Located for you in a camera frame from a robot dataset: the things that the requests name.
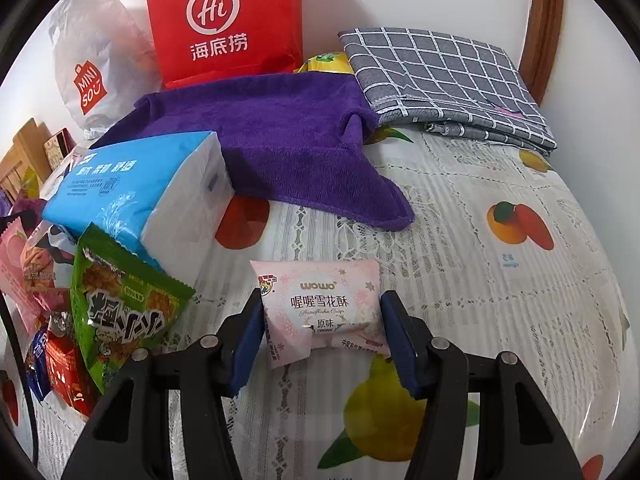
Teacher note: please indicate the pink peach snack packet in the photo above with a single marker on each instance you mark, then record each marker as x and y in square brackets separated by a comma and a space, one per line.
[13, 240]

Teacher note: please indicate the red snack packet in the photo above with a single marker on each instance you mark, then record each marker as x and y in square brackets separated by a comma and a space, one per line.
[68, 375]

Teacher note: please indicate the pink panda chips bag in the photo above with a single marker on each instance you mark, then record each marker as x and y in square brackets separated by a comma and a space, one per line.
[47, 262]

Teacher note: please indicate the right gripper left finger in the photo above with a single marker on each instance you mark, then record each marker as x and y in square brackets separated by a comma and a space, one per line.
[127, 434]

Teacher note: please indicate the fruit print tablecloth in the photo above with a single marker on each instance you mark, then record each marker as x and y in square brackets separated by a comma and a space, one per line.
[560, 309]

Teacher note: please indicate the red Haidilao paper bag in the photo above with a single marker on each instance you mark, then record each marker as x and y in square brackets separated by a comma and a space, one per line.
[204, 40]

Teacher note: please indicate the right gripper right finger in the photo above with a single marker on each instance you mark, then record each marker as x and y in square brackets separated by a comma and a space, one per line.
[519, 437]

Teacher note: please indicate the pink wowo snack packet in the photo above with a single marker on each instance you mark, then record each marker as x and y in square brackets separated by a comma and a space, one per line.
[311, 305]

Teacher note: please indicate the white Miniso plastic bag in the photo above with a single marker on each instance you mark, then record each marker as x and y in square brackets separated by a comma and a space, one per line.
[103, 62]

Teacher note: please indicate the purple towel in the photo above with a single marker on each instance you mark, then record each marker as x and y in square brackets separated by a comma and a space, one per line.
[294, 138]

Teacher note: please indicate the blue snack packet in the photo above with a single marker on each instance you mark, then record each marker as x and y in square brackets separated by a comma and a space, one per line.
[36, 366]

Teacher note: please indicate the yellow snack bag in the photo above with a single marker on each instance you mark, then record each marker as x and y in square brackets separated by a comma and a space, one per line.
[332, 62]

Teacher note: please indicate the small patterned box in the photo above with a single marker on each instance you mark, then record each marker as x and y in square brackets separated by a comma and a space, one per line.
[57, 147]

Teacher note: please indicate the blue tissue pack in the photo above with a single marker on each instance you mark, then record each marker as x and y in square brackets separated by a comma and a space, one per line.
[162, 198]

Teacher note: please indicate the wooden chair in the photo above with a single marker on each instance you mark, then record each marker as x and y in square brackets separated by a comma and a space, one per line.
[26, 152]

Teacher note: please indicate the green snack packet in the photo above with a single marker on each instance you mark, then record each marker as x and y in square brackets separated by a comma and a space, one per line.
[119, 304]

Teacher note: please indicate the brown wooden door frame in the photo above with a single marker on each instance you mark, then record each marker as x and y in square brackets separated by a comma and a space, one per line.
[541, 41]

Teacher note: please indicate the grey checked folded cloth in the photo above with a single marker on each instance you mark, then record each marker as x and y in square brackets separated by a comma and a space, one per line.
[450, 85]

